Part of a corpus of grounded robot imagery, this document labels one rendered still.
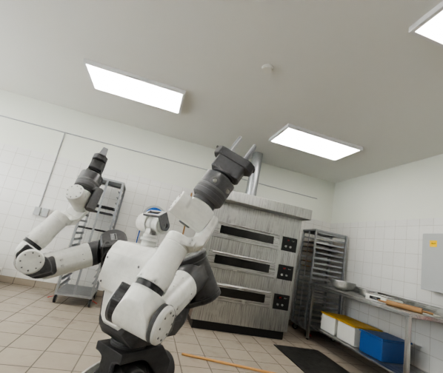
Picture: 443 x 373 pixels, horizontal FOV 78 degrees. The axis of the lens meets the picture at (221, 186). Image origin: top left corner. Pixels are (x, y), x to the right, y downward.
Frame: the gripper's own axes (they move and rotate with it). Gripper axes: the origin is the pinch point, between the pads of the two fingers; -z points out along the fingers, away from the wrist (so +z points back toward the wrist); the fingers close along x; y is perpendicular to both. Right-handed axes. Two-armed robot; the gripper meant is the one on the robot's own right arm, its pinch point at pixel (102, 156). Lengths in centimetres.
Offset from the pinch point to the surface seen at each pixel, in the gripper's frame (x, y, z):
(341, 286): -186, -374, -77
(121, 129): -305, 18, -283
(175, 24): -28, -1, -183
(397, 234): -101, -409, -147
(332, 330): -211, -373, -16
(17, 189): -387, 123, -142
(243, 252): -231, -218, -96
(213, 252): -242, -174, -84
